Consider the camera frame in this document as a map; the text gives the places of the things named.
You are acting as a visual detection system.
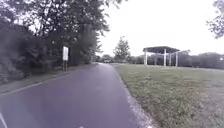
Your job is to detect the conical tree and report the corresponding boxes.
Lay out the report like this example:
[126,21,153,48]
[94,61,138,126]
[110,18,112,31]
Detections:
[113,35,132,64]

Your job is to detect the grey asphalt path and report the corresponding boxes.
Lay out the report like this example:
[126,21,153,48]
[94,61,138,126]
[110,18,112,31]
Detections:
[0,62,158,128]

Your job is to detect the white sign on posts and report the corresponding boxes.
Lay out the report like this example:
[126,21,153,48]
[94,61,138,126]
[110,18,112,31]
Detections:
[61,45,70,72]

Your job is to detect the open shelter with white posts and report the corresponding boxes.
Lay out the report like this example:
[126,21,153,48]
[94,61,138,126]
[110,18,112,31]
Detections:
[142,45,181,68]

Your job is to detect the wide grass field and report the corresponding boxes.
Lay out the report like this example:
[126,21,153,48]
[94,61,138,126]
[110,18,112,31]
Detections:
[111,62,224,128]

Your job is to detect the wood of dense trees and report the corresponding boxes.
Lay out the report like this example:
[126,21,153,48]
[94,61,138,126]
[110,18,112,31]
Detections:
[0,0,124,84]

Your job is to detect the narrow grass verge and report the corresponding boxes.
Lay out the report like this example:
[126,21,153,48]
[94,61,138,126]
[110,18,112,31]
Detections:
[0,65,88,95]

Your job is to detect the distant hedge line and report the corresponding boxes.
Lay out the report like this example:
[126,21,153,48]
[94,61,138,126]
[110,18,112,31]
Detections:
[95,50,224,70]

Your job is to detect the overhanging tree branches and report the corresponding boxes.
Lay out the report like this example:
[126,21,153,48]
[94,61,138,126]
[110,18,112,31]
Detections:
[206,0,224,40]

